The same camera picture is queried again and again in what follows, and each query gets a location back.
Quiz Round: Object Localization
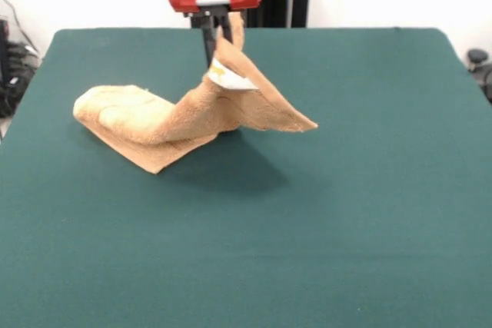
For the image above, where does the tan terry towel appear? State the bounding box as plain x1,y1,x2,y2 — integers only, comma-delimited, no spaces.
72,11,319,174

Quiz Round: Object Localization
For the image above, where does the dark green table cloth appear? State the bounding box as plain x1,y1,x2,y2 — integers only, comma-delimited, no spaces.
0,27,492,328

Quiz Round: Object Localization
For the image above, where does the thin wall cable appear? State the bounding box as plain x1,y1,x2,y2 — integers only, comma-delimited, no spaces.
0,0,39,53

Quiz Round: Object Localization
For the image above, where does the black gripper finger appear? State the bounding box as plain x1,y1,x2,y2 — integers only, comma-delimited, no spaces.
190,8,218,69
215,10,234,43

